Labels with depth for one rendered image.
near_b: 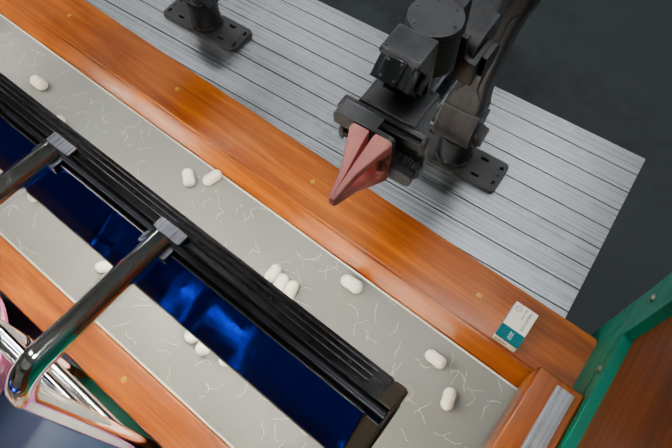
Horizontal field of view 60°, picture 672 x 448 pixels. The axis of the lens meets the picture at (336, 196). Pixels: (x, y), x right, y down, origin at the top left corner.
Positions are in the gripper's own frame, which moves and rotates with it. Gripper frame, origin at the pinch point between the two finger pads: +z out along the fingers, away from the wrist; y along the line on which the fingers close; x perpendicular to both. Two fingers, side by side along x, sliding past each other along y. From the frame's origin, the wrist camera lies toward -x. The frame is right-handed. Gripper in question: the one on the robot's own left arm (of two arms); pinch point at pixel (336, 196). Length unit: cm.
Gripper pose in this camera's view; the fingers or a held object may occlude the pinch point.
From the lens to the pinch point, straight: 57.9
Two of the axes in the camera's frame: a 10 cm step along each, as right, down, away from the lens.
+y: 8.2, 4.9, -2.9
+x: 0.2, 4.8, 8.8
